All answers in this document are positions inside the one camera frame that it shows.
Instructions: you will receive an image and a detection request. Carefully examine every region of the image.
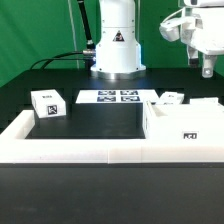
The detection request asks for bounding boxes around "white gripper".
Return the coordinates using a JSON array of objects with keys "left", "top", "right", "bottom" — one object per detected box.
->
[{"left": 180, "top": 7, "right": 224, "bottom": 78}]

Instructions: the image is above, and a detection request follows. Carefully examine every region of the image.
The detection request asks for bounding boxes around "white cabinet body box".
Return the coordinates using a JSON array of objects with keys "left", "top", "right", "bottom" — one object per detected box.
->
[{"left": 142, "top": 101, "right": 224, "bottom": 142}]

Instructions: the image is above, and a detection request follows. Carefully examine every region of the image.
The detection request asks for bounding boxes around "white U-shaped frame wall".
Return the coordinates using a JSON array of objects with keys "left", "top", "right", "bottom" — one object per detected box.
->
[{"left": 0, "top": 110, "right": 224, "bottom": 164}]

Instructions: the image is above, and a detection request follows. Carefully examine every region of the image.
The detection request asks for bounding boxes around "white cabinet door panel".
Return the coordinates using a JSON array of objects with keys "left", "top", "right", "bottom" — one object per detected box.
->
[{"left": 157, "top": 91, "right": 184, "bottom": 105}]

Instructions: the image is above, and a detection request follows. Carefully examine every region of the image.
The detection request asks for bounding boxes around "white marker sheet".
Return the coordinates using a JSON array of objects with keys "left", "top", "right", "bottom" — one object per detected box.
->
[{"left": 76, "top": 89, "right": 159, "bottom": 104}]

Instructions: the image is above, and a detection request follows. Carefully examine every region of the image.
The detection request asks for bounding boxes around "small white tagged box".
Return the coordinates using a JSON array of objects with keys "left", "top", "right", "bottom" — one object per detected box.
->
[{"left": 31, "top": 89, "right": 66, "bottom": 118}]

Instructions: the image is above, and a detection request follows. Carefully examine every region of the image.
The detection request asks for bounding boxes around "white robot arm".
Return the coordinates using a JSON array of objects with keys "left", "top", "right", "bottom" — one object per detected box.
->
[{"left": 91, "top": 0, "right": 224, "bottom": 80}]

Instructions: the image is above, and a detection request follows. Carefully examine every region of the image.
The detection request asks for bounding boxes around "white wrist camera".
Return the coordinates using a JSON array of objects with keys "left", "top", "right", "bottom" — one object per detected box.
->
[{"left": 159, "top": 16, "right": 193, "bottom": 42}]

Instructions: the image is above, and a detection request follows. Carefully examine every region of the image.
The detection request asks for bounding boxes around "white cabinet top panel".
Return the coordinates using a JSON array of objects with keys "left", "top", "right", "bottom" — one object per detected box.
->
[{"left": 189, "top": 97, "right": 219, "bottom": 104}]

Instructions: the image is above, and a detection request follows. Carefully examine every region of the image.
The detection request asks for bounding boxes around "black cable bundle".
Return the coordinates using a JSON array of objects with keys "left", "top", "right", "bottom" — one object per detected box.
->
[{"left": 29, "top": 0, "right": 98, "bottom": 70}]

